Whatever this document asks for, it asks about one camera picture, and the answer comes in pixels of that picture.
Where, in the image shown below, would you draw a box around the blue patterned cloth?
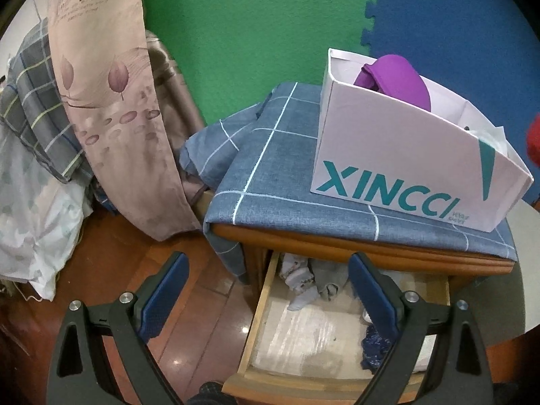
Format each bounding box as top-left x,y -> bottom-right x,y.
93,179 -> 121,216

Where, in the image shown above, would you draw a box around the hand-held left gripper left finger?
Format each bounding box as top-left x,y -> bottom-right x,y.
46,251 -> 199,405

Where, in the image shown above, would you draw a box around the brown curtain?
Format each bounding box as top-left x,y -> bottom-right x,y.
143,29 -> 212,212

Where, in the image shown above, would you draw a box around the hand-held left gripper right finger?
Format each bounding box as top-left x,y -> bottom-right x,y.
348,251 -> 494,405

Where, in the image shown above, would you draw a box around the red cloth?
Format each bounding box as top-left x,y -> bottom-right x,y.
526,113 -> 540,162

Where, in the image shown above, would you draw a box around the green foam mat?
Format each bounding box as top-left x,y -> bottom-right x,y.
141,0 -> 382,125

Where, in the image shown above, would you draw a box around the wooden drawer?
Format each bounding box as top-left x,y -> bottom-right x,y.
222,250 -> 452,405

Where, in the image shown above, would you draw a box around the person's dark trousers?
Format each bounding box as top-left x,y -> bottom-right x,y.
186,381 -> 239,405

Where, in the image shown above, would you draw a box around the blue checked cloth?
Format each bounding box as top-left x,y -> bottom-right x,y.
179,81 -> 519,285

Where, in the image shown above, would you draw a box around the purple underwear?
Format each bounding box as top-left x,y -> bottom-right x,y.
353,54 -> 432,112

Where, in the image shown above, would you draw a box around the white patterned bedding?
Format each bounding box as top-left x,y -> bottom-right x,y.
0,127 -> 93,302

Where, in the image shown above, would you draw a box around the white round table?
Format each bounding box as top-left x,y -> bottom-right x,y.
504,200 -> 540,338

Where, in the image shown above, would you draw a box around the blue foam mat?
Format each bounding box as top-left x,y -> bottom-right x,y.
363,0 -> 540,212

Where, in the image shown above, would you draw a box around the light grey sock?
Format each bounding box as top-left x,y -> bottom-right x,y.
289,285 -> 321,311

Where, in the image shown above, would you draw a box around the white printed paper box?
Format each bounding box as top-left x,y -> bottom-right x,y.
311,48 -> 534,233

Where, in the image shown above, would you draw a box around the grey cloth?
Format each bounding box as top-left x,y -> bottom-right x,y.
312,257 -> 351,302

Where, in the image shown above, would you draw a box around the pink floral curtain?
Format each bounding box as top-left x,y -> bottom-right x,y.
44,0 -> 202,242

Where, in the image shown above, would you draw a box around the navy lace underwear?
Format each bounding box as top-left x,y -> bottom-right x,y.
359,323 -> 399,374

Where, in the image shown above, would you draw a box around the grey plaid blanket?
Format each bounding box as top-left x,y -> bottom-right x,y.
0,17 -> 96,184

